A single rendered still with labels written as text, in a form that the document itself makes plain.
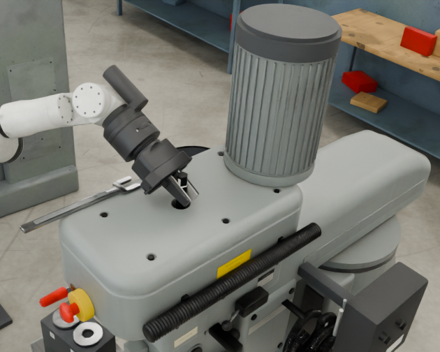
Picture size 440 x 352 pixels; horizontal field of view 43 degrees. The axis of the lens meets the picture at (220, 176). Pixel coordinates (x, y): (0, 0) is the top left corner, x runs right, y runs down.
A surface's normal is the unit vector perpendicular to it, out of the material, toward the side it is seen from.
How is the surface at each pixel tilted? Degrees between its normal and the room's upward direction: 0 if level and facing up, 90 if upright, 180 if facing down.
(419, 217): 0
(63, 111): 71
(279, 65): 90
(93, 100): 62
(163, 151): 30
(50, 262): 0
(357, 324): 90
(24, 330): 0
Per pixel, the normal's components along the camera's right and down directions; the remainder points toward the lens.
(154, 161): 0.47, -0.52
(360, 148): 0.07, -0.81
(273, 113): -0.19, 0.55
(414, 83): -0.73, 0.34
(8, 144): 0.92, 0.27
